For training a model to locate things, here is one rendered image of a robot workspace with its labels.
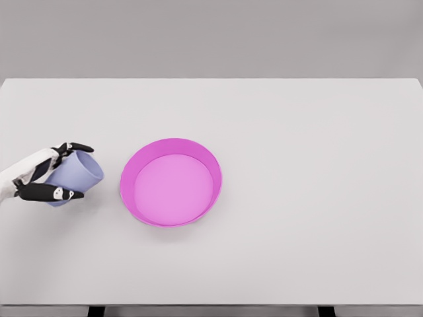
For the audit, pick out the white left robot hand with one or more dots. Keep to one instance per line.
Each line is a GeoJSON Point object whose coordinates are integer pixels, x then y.
{"type": "Point", "coordinates": [31, 165]}

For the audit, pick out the lavender plastic cup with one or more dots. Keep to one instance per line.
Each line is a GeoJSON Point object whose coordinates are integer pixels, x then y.
{"type": "Point", "coordinates": [74, 173]}

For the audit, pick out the pink round plate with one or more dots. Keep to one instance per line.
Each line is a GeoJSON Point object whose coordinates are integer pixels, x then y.
{"type": "Point", "coordinates": [170, 191]}

